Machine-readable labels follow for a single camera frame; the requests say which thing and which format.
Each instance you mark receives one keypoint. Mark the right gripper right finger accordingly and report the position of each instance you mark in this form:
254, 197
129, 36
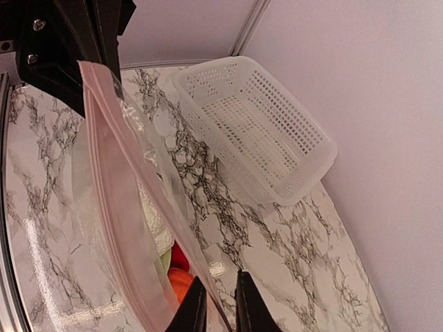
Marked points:
251, 311

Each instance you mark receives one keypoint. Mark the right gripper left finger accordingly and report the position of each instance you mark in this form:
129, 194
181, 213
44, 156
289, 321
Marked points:
192, 313

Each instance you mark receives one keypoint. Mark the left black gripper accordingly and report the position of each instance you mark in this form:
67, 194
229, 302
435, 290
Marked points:
49, 51

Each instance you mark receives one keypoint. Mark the orange fake pumpkin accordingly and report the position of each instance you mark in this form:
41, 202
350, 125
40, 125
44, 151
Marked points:
181, 281

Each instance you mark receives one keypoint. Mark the white fake cauliflower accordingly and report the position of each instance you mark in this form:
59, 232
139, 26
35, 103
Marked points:
161, 234

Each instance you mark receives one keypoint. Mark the clear zip top bag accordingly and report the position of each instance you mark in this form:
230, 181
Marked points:
122, 175

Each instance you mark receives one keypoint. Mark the red fake pepper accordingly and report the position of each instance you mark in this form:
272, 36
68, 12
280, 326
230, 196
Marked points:
178, 258

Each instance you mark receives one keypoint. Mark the white perforated plastic basket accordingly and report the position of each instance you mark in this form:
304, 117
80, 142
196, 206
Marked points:
269, 143

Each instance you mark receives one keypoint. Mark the front aluminium rail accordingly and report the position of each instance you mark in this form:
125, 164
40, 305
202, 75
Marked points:
13, 311

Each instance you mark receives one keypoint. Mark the right aluminium frame post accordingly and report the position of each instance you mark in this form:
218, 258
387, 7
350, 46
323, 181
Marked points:
248, 27

